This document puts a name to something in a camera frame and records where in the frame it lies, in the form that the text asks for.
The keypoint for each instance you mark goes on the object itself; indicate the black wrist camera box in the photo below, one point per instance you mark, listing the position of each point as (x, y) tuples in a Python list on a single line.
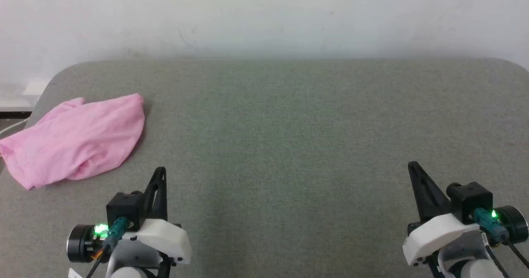
[(124, 207), (471, 197)]

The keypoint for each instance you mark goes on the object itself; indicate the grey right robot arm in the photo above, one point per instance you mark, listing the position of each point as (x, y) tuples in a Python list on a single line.
[(467, 261)]

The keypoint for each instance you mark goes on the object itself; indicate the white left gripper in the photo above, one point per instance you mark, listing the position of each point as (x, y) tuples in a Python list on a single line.
[(165, 238)]

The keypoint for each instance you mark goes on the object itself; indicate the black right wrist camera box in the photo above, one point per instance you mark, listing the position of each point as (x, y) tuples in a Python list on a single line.
[(471, 197)]

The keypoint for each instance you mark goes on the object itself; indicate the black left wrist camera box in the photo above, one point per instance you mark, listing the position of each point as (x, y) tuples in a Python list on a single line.
[(124, 207)]

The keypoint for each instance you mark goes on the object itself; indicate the pink cotton shorts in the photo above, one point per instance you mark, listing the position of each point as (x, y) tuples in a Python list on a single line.
[(78, 137)]

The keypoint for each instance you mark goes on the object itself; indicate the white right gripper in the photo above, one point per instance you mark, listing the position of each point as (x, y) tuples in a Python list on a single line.
[(434, 234)]

